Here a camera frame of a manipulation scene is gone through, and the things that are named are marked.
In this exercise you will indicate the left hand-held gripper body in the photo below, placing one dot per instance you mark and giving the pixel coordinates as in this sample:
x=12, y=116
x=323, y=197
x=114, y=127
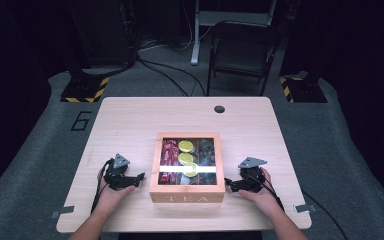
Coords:
x=120, y=171

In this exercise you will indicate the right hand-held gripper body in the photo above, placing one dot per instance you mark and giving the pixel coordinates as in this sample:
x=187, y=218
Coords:
x=251, y=175

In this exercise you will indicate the wooden glass-window box lid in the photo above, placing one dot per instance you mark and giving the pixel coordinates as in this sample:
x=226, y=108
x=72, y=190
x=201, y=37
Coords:
x=156, y=160

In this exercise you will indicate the wooden tea box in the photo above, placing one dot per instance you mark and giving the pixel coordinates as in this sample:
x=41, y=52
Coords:
x=186, y=194

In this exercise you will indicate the person's left hand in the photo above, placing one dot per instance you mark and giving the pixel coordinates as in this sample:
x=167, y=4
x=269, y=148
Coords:
x=113, y=198

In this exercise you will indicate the person's right hand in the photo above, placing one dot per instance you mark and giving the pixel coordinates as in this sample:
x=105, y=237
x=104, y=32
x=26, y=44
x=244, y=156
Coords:
x=263, y=198

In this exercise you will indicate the red tea packets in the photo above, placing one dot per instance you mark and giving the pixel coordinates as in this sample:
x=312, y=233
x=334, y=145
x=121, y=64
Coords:
x=169, y=156

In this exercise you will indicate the dark tea packets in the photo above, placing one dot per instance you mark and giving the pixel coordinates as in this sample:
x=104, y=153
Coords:
x=207, y=153

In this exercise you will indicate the white capsule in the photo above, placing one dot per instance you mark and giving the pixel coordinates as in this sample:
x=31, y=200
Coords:
x=184, y=180

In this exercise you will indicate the grey tape strip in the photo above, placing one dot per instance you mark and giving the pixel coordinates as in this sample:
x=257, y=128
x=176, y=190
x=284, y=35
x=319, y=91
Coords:
x=62, y=210
x=305, y=208

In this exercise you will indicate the black table grommet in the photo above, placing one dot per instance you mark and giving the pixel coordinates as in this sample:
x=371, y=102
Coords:
x=219, y=109

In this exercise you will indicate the black folding chair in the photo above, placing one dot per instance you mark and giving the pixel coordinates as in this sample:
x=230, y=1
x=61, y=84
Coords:
x=243, y=46

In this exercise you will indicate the white metal stand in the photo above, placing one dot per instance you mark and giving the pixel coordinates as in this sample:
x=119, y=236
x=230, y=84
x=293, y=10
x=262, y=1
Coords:
x=196, y=40

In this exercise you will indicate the black yellow striped base plate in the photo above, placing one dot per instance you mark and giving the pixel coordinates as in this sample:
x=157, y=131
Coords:
x=83, y=90
x=305, y=90

